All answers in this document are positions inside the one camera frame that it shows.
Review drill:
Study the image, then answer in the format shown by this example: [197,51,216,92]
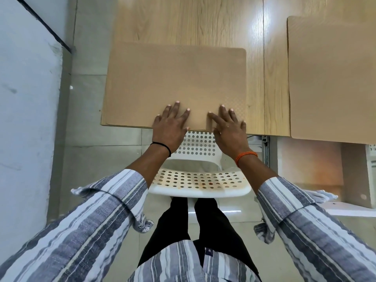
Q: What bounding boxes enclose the beige textured placemat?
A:
[101,41,248,133]

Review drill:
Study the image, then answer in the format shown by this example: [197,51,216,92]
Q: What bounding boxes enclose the person's left forearm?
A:
[125,143,171,185]

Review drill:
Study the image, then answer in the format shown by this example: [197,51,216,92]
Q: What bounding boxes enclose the black wrist thread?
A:
[150,141,172,157]

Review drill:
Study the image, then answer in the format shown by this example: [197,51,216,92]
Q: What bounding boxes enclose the grey white striped shirt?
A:
[0,168,376,282]

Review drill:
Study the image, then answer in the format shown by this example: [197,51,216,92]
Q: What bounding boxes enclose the stack of beige placemats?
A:
[287,15,376,145]

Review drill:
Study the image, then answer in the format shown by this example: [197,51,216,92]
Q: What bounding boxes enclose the black trousers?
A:
[138,197,262,282]

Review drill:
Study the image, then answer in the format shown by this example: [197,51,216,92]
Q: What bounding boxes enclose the black wall frame strip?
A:
[13,0,72,54]

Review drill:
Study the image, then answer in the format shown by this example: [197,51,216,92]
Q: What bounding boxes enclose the light wooden table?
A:
[101,0,376,144]

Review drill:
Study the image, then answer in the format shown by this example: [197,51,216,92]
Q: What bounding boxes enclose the person's right forearm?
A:
[237,154,278,191]

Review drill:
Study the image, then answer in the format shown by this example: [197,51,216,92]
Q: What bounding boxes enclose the orange wrist thread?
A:
[235,151,259,168]

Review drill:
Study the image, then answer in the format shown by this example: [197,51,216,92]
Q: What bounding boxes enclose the person's right hand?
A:
[207,105,252,159]

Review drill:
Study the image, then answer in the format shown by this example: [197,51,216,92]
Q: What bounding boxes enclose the person's left hand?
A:
[152,100,191,153]

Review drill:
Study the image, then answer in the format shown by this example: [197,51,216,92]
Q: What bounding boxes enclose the white perforated plastic chair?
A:
[148,130,253,199]

